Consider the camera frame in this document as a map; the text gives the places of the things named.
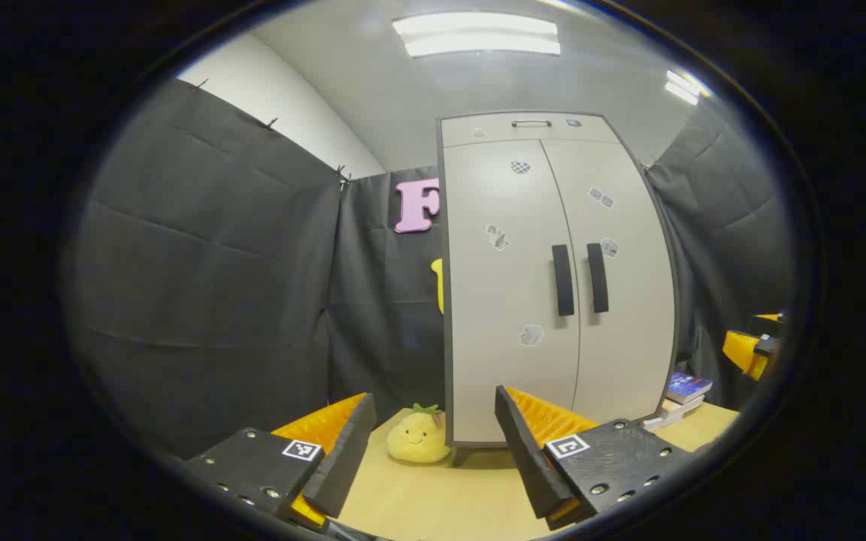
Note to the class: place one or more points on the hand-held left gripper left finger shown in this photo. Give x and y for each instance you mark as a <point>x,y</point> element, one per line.
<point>343,458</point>

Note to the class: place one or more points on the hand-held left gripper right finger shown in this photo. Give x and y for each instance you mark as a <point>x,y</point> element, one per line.
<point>531,458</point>

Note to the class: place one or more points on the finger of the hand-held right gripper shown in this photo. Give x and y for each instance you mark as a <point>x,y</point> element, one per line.
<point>741,352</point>
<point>767,317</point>

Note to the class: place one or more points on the grey shoe cabinet door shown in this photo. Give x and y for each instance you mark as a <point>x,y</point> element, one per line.
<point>501,300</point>
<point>628,315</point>

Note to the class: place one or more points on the grey double-door shoe cabinet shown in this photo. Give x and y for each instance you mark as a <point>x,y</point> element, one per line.
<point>454,128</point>

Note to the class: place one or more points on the grey cabinet drawer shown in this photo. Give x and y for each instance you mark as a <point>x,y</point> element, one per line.
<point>478,124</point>

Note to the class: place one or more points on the blue book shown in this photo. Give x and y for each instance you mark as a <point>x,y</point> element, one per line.
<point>687,387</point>

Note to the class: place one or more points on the yellow plush toy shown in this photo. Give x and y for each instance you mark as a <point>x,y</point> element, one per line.
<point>416,439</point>

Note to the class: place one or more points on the white book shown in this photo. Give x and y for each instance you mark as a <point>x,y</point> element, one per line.
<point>685,408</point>
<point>662,421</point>

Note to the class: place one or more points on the black backdrop cloth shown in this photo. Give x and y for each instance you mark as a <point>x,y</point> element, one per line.
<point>215,263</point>

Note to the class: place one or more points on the small ceiling light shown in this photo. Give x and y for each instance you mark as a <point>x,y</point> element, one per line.
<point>682,86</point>

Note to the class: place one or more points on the large ceiling light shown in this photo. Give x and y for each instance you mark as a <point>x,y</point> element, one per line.
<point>478,34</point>

